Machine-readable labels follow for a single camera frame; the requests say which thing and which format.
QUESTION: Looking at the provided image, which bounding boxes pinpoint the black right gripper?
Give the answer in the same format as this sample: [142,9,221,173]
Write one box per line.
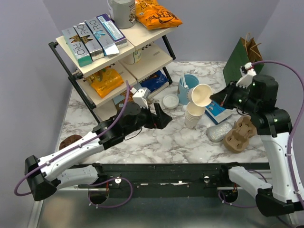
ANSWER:
[210,79,258,114]

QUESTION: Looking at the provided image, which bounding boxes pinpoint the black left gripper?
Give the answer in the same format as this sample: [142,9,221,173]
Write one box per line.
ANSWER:
[123,102,172,137]

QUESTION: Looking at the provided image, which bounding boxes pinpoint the white plastic lid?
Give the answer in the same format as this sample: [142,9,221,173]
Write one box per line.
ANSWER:
[162,94,179,109]

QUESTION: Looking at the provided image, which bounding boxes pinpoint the white paper cup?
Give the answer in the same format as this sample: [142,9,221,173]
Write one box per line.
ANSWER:
[188,84,213,107]

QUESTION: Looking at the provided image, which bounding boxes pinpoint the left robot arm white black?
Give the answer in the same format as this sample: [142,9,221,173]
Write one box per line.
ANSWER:
[25,102,172,201]

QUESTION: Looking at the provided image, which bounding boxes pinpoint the blue razor box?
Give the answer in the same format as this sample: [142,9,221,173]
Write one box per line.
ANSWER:
[206,101,232,125]

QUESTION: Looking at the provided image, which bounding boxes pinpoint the silver glitter pouch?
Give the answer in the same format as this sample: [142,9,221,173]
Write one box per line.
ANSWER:
[206,121,233,143]

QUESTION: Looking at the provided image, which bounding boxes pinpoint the stack of white paper cups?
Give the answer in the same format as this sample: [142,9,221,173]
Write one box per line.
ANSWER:
[185,102,205,129]

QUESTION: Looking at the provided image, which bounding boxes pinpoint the brown cardboard cup carrier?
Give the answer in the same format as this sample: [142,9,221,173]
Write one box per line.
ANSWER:
[223,115,257,153]

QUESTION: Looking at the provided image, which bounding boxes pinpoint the brown snack bag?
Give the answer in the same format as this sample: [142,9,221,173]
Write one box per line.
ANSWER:
[113,91,127,111]

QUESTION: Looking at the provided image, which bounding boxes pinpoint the blue snack bag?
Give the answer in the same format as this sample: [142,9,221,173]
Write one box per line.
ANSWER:
[140,70,169,93]

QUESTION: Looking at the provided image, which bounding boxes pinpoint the light blue cup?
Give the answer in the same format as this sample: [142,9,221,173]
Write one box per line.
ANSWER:
[177,75,199,105]

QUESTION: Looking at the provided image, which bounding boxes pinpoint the white stirrers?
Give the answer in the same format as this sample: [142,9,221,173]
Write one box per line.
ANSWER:
[181,70,189,89]

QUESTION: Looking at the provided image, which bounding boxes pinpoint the green paper bag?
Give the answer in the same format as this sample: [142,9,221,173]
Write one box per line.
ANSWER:
[223,33,263,85]

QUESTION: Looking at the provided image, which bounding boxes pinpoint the yellow snack bag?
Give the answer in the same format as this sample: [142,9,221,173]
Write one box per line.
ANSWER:
[85,66,124,98]

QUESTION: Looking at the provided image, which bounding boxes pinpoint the brown RO box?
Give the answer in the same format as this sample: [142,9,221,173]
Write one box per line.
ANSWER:
[73,22,104,61]

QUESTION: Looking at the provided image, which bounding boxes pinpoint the purple white box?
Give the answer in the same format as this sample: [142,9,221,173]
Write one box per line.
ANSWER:
[96,14,128,49]

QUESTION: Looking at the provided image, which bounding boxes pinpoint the blue RO box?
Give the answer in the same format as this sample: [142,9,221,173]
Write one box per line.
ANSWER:
[85,18,119,57]

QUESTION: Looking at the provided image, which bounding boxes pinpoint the orange chips bag top shelf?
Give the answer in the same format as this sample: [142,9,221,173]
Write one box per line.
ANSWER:
[135,0,183,30]

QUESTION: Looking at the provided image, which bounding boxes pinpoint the teal RO box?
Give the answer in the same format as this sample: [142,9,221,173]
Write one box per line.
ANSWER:
[62,27,92,67]

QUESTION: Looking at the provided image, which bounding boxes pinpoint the grey canister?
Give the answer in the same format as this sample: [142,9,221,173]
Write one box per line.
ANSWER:
[107,0,136,29]

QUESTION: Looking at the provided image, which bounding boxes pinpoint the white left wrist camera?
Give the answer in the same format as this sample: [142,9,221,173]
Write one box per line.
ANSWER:
[131,87,151,108]

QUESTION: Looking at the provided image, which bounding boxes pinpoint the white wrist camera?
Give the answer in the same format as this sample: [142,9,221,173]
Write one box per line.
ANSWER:
[236,62,257,88]
[131,87,151,108]

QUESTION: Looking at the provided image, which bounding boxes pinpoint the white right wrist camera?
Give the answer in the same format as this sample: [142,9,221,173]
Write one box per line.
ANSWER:
[236,62,257,88]

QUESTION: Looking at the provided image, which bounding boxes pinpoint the black frame beige shelf rack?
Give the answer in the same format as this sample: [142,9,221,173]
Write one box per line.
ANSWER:
[49,22,176,122]

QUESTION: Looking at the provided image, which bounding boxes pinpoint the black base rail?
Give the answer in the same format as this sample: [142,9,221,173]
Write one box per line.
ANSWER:
[73,162,238,199]

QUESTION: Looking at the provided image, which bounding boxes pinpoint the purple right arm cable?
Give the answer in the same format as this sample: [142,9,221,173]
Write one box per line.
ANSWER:
[218,59,304,209]

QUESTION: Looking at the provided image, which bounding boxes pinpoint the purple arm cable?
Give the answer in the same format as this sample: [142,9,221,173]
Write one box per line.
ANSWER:
[218,59,304,209]
[14,80,134,209]

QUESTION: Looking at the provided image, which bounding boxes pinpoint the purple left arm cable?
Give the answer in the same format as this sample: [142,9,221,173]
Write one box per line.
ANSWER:
[14,80,134,209]

